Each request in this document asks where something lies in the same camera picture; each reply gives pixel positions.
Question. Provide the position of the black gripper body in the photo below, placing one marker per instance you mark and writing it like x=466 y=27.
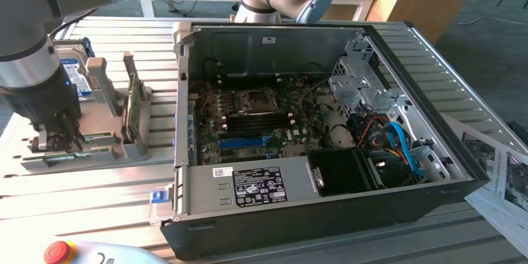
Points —
x=46 y=103

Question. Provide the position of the green RAM stick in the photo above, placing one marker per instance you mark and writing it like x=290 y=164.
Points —
x=68 y=156
x=98 y=137

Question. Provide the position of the black RAM slot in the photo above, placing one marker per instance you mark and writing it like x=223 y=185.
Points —
x=258 y=117
x=258 y=128
x=258 y=125
x=258 y=121

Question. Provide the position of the grey parts rack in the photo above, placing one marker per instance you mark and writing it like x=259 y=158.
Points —
x=103 y=112

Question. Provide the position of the hard disk with blue label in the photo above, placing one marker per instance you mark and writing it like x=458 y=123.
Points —
x=78 y=75

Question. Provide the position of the clear latch with blue tab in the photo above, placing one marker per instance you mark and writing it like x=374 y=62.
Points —
x=160 y=202

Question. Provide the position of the red emergency stop button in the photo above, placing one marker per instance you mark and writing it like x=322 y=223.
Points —
x=58 y=253

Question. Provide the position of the white teach pendant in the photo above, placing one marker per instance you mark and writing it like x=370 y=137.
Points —
x=107 y=253

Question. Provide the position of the blue expansion slot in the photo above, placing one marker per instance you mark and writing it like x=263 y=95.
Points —
x=242 y=143

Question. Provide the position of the grey power supply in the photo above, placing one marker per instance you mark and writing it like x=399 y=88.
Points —
x=247 y=183

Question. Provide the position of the CPU socket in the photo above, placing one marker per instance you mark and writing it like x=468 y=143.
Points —
x=259 y=98

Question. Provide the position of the green motherboard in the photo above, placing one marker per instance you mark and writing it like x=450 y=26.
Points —
x=296 y=112

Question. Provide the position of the black open PC case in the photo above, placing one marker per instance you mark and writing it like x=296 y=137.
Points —
x=314 y=223

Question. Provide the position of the silver metal disk bay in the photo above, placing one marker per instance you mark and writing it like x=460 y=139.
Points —
x=355 y=84

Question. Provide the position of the printed paper sheets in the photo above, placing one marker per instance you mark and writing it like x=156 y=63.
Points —
x=502 y=177

